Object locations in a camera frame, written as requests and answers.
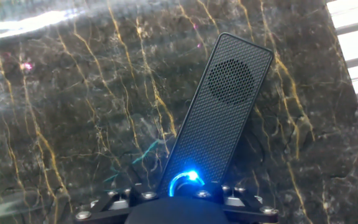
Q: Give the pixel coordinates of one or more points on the black mesh bar speaker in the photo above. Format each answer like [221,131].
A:
[216,124]

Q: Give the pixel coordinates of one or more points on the blue-lit speaker volume knob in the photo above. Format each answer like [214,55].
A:
[186,188]

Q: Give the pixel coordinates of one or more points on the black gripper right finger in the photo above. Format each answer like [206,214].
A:
[247,202]

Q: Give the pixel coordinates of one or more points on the dark marble pattern mat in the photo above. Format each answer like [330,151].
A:
[73,93]

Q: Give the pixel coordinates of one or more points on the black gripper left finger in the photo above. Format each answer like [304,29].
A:
[110,202]

